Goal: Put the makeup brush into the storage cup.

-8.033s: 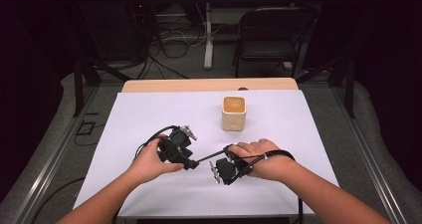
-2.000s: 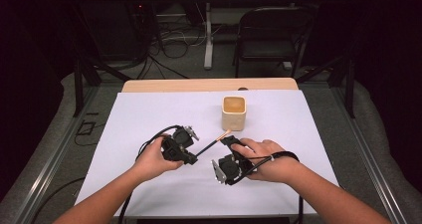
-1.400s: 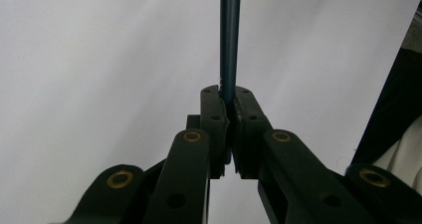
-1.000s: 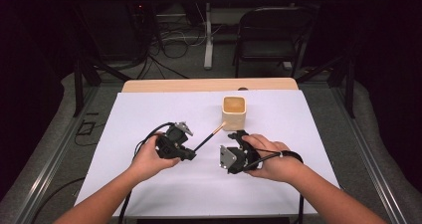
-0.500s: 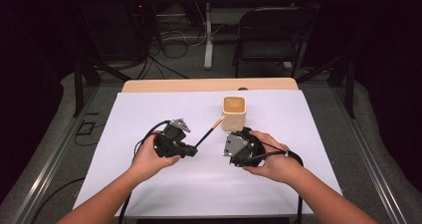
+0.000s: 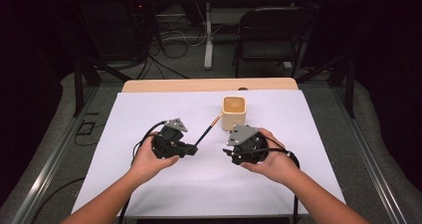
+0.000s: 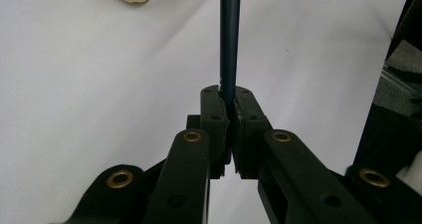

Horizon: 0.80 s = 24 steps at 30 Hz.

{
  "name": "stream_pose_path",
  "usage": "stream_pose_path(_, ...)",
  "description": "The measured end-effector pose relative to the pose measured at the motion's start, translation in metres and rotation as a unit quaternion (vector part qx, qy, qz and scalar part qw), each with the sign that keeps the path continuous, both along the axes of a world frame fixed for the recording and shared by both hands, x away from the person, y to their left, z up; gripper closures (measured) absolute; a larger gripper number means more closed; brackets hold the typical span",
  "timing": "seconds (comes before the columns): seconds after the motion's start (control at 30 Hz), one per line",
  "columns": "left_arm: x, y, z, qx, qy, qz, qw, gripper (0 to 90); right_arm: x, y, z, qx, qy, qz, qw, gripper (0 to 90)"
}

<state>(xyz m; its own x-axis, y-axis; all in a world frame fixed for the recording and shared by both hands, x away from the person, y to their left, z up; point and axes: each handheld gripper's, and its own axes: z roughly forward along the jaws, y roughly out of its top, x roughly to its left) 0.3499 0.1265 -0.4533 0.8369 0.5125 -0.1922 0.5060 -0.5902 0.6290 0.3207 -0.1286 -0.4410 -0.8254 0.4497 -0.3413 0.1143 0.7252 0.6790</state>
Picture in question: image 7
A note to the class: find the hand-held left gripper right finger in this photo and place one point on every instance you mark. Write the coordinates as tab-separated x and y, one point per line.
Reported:
249	137

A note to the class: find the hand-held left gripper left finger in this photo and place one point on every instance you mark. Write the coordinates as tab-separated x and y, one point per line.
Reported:
217	131

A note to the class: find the blue gold makeup brush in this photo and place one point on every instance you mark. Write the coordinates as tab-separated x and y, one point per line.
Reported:
230	44

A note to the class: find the black metal stand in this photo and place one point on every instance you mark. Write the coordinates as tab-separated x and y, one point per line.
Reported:
381	137

